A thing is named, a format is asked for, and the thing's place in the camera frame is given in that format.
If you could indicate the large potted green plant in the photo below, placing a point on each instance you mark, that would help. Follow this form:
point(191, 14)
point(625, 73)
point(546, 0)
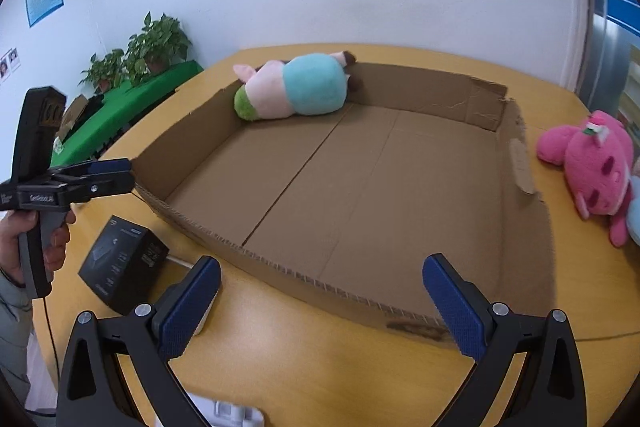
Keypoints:
point(157, 42)

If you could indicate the small potted green plant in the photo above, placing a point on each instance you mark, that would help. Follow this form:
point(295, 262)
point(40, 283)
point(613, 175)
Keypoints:
point(105, 69)

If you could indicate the black product box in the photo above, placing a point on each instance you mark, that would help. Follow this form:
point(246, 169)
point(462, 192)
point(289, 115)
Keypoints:
point(120, 262)

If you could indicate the small wall photos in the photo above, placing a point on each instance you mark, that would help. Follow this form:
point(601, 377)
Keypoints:
point(11, 64)

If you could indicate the pink plush toy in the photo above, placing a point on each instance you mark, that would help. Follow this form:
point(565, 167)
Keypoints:
point(590, 167)

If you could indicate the light blue plush toy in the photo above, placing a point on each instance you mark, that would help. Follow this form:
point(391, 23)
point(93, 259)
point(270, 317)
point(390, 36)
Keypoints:
point(635, 217)

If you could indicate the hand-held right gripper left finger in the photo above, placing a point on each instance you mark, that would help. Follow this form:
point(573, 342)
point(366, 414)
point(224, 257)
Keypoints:
point(192, 307)

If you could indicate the wooden desktop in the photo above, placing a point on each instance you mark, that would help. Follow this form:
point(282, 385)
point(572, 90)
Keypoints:
point(300, 357)

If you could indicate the small white object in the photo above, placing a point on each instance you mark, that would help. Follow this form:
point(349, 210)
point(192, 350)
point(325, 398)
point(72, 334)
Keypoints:
point(60, 147)

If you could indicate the pink and blue plush pig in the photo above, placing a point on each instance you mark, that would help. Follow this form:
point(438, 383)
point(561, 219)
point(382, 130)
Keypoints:
point(310, 82)

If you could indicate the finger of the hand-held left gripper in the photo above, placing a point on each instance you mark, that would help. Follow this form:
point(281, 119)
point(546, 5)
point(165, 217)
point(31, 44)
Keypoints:
point(107, 187)
point(107, 165)

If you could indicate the white plastic package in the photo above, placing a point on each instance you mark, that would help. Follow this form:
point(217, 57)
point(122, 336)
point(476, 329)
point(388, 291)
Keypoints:
point(235, 414)

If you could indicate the metal framed glass door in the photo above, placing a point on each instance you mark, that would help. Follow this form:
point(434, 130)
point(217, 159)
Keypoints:
point(610, 57)

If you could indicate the person's left forearm grey sleeve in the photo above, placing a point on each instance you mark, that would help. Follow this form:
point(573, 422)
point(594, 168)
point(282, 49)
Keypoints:
point(15, 322)

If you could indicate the small brown cardboard carton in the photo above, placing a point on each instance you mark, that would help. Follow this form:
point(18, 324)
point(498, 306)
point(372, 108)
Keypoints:
point(75, 112)

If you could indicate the blue door sign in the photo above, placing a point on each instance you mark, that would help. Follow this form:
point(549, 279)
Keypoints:
point(625, 12)

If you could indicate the brown cardboard box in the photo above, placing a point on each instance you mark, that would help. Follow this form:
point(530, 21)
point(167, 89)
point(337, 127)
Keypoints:
point(375, 207)

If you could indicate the person's left hand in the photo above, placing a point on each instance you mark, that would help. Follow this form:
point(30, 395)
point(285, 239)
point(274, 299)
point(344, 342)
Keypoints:
point(57, 242)

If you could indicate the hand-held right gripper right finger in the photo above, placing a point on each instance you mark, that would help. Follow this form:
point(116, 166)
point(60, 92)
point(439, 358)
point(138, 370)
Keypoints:
point(452, 307)

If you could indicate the green table cloth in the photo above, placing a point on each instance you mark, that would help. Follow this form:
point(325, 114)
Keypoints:
point(125, 102)

